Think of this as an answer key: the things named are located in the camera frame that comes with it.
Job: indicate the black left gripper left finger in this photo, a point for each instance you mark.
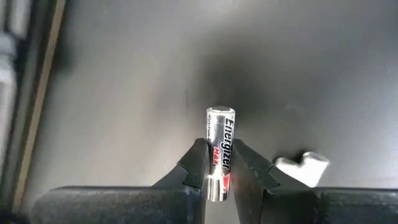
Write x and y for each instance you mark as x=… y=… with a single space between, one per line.
x=124 y=205

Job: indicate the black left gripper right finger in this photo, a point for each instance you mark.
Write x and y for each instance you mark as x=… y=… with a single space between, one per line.
x=311 y=205

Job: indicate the silver black Energizer battery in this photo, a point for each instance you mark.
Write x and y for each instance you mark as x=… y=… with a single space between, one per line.
x=220 y=124

